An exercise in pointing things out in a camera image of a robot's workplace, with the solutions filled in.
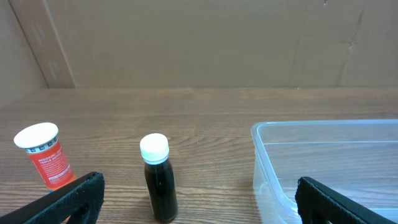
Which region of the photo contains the clear plastic container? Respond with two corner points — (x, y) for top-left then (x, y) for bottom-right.
(251, 119), (397, 223)

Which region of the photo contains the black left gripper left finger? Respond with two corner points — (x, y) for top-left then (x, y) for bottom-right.
(1, 172), (105, 224)

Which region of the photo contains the orange tablet tube white cap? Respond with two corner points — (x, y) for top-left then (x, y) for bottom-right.
(14, 123), (76, 191)

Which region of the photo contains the dark bottle white cap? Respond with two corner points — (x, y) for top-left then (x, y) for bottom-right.
(139, 133), (178, 223)

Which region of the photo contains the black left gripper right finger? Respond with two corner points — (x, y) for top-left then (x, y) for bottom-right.
(295, 177), (395, 224)

